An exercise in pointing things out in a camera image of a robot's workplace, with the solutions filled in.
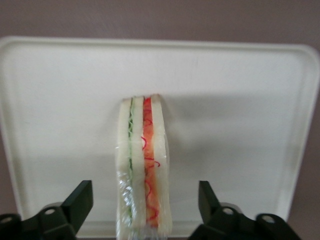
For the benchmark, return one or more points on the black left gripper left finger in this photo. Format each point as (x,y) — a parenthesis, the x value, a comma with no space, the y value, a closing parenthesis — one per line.
(50,225)

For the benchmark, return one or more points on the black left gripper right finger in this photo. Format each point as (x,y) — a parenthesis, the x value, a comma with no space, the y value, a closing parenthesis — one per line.
(230,225)

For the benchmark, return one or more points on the triangle sandwich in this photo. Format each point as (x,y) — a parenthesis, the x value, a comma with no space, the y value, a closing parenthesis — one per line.
(138,162)

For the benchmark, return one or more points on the beige plastic tray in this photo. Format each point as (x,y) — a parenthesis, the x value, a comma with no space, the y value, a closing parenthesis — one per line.
(62,112)

